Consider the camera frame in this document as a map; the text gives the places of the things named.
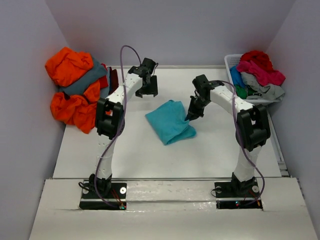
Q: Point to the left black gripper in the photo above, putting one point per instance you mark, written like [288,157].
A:
[152,90]

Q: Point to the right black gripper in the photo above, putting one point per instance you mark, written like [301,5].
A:
[193,113]

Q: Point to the teal t shirt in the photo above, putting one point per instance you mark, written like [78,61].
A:
[169,124]

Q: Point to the orange t shirt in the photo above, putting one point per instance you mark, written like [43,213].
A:
[64,68]

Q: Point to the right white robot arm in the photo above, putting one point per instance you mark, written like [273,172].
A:
[252,130]

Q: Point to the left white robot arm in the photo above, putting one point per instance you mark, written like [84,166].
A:
[110,120]

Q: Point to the dark red folded shirt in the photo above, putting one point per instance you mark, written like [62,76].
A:
[112,78]

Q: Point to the green garment in basket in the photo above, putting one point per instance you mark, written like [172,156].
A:
[241,92]

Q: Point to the blue t shirt in basket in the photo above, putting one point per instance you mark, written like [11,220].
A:
[236,77]

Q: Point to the white plastic laundry basket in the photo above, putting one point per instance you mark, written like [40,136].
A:
[231,60]

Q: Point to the magenta t shirt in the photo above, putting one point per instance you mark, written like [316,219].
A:
[262,76]

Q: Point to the grey t shirt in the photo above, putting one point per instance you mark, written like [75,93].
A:
[269,92]

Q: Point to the red t shirt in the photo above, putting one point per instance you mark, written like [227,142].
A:
[260,58]

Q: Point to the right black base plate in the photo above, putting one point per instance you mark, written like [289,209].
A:
[227,199]

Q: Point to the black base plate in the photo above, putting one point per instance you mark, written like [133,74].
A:
[114,200]
[227,199]

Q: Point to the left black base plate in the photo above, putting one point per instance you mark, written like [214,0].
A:
[114,200]

